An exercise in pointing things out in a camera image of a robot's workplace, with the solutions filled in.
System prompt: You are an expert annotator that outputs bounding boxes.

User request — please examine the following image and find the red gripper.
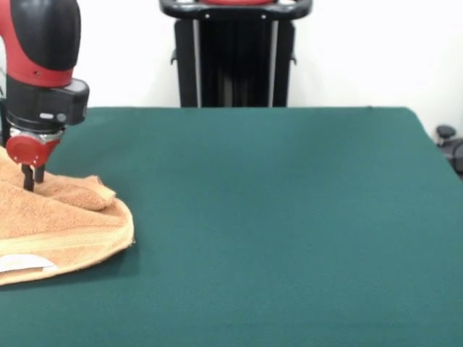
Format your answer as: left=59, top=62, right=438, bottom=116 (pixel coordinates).
left=5, top=132, right=63, bottom=192

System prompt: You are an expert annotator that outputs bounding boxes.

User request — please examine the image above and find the tan terry towel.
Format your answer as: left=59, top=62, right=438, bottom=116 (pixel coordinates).
left=0, top=144, right=136, bottom=287

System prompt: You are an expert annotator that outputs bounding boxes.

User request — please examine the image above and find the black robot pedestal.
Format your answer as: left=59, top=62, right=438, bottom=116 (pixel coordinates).
left=158, top=0, right=313, bottom=108

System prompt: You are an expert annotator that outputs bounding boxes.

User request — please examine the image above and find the grey office chair base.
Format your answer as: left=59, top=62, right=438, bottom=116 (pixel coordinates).
left=435, top=124, right=463, bottom=179

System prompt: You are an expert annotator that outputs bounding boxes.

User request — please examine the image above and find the dark green table cloth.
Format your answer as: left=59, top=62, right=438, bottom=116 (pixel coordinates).
left=0, top=106, right=463, bottom=347

